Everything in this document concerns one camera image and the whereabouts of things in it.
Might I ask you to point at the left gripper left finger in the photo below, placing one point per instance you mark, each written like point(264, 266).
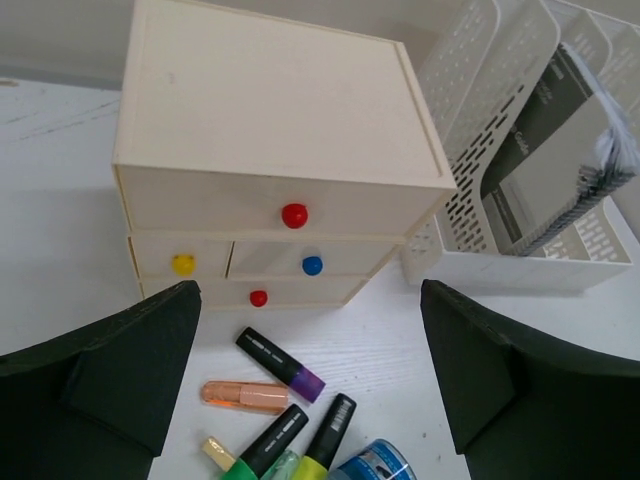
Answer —
point(97, 402)

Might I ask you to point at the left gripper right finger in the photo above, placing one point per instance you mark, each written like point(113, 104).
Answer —
point(522, 404)

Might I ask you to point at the blue labelled jar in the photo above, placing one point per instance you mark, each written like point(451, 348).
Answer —
point(380, 460)

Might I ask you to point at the cream top drawer red knob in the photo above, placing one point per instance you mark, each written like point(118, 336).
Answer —
point(190, 201)

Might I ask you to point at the grey black booklet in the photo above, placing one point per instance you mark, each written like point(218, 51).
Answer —
point(570, 147)

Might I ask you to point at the green cap black marker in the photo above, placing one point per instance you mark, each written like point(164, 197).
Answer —
point(256, 460)

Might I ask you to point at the orange translucent tube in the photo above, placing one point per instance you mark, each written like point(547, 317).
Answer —
point(256, 397)

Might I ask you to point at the yellow cap black marker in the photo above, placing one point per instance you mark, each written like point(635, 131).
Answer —
point(318, 457)

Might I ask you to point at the bottom drawer red knob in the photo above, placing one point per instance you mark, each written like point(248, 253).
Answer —
point(272, 293)

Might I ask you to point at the purple cap black marker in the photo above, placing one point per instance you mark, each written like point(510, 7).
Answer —
point(280, 364)

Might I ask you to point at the drawer with blue knob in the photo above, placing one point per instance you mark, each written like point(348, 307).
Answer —
point(306, 259)

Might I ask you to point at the cream wooden drawer cabinet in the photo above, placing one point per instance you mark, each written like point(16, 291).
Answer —
point(218, 90)

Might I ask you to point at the white plastic file organizer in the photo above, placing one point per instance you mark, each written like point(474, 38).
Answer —
point(476, 80)

